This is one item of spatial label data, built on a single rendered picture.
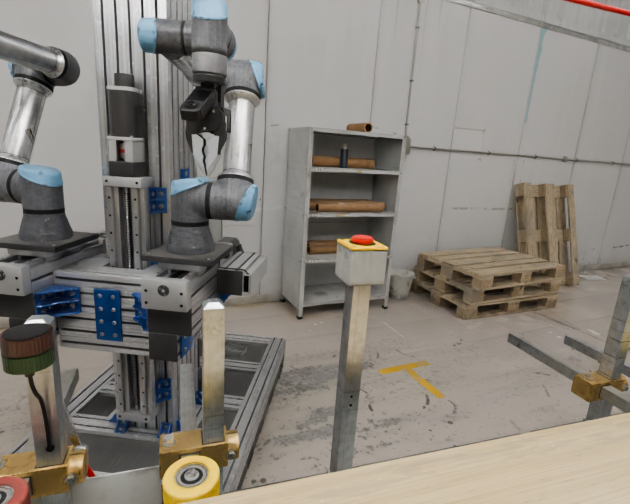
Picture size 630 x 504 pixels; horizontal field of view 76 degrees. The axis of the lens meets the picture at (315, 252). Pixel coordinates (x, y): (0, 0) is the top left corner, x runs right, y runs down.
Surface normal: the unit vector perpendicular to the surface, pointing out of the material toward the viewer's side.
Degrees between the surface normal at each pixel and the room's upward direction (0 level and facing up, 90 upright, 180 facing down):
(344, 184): 90
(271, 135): 90
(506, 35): 90
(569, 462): 0
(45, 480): 90
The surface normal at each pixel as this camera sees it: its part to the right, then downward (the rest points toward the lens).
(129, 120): 0.64, 0.22
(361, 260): 0.31, 0.25
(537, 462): 0.07, -0.97
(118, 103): -0.09, 0.23
